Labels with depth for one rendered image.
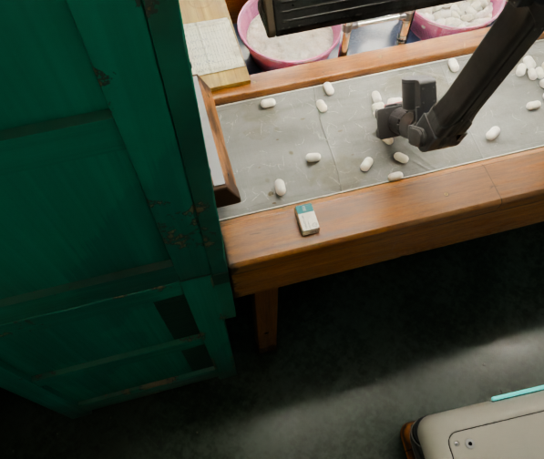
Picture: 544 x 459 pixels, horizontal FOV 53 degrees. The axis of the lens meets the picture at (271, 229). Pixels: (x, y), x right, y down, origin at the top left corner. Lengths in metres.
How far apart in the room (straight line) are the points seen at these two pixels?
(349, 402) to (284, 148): 0.88
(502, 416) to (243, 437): 0.73
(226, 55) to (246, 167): 0.30
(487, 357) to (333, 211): 0.96
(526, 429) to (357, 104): 0.93
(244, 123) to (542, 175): 0.66
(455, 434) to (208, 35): 1.18
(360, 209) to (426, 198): 0.14
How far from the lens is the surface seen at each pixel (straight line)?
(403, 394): 1.81
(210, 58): 1.36
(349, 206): 1.13
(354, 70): 1.36
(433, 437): 1.53
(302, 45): 1.45
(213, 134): 1.11
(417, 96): 1.08
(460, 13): 1.61
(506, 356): 1.94
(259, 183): 1.18
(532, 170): 1.29
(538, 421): 1.62
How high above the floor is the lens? 1.74
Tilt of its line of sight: 63 degrees down
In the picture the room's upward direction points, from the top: straight up
